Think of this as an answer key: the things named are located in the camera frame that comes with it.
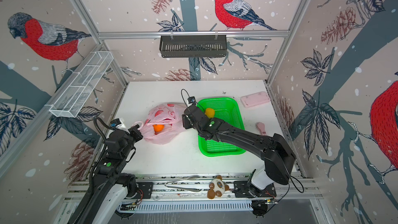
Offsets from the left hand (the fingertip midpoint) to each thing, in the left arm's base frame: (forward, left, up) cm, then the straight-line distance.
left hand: (138, 125), depth 77 cm
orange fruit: (+5, -7, -13) cm, 15 cm away
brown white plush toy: (-26, -40, -15) cm, 50 cm away
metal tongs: (-20, -29, -18) cm, 40 cm away
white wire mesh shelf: (+9, +29, +13) cm, 33 cm away
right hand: (+4, -24, 0) cm, 24 cm away
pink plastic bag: (+8, -14, -3) cm, 17 cm away
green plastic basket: (+19, -50, -15) cm, 55 cm away
